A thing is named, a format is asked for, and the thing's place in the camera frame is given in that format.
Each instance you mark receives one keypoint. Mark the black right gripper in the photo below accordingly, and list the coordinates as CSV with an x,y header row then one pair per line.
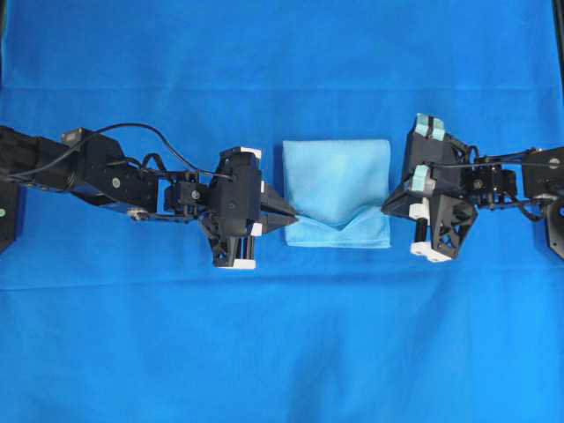
x,y
431,190

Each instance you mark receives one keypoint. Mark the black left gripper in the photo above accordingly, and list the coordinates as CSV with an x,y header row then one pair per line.
x,y
231,220

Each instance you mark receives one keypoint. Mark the light blue towel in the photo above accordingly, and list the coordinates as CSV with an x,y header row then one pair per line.
x,y
337,188

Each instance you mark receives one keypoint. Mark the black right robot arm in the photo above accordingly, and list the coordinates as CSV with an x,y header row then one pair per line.
x,y
531,181

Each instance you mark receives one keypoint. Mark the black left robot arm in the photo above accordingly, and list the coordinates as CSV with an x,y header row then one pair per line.
x,y
93,168

